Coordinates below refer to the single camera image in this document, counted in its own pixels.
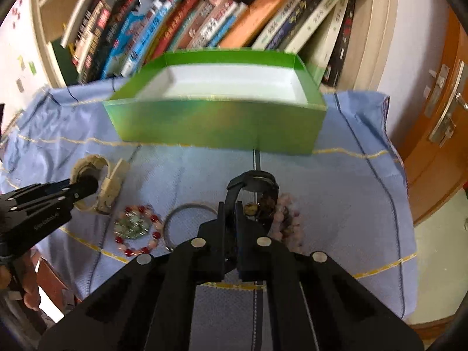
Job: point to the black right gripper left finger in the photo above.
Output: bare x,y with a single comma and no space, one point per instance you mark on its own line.
204,258

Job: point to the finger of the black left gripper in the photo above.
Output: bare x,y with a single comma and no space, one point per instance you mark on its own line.
84,187

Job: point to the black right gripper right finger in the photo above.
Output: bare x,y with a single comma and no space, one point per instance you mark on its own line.
258,257

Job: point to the beige carved bangle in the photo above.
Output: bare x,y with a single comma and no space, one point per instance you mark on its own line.
110,178

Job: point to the silver metal bangle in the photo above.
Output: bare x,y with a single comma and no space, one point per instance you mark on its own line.
183,221

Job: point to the person's left hand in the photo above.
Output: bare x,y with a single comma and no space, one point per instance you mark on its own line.
27,279

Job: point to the blue striped cloth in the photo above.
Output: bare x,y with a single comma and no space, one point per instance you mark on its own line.
342,211

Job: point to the green cardboard box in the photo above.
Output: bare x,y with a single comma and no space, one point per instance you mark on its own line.
234,99

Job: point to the wooden bookshelf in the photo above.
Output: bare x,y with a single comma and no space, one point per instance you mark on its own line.
367,53

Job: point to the wooden door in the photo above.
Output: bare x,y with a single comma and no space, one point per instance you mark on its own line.
435,174

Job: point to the red book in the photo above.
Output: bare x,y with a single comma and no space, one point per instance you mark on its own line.
169,27

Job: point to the white book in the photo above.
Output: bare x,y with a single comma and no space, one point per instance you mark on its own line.
310,25

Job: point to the dark blue book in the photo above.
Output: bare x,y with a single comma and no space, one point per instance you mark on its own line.
288,25

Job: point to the orange book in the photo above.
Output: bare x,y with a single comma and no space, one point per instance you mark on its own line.
250,23

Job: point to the silver door handle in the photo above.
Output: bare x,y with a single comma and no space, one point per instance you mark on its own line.
445,126

